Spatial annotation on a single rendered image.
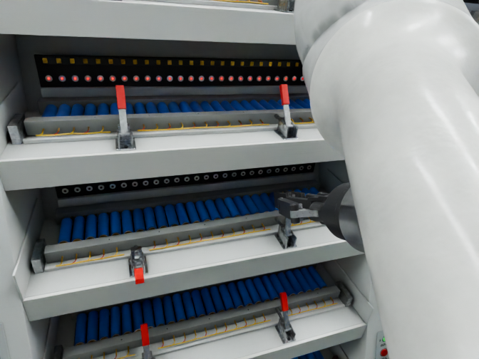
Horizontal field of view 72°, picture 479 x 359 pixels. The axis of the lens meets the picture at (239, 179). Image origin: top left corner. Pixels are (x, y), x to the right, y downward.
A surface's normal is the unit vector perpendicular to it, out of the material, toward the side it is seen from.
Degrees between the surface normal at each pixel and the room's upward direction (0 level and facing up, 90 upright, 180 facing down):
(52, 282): 19
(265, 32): 109
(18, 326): 90
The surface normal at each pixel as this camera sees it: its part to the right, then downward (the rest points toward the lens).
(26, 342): 0.33, 0.19
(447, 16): -0.04, -0.18
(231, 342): 0.08, -0.86
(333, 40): -0.74, -0.11
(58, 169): 0.33, 0.50
